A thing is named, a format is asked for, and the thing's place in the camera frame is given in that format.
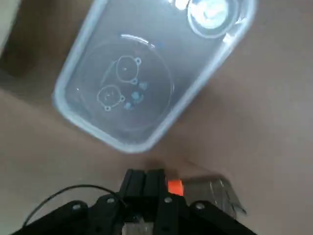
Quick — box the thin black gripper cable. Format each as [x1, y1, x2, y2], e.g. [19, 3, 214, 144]
[23, 184, 128, 228]

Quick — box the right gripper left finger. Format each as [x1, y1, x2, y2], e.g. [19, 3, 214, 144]
[9, 168, 157, 235]

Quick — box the clear plastic lid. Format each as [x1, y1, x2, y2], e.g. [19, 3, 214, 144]
[52, 0, 258, 155]

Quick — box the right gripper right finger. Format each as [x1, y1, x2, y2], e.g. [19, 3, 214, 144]
[146, 168, 255, 235]

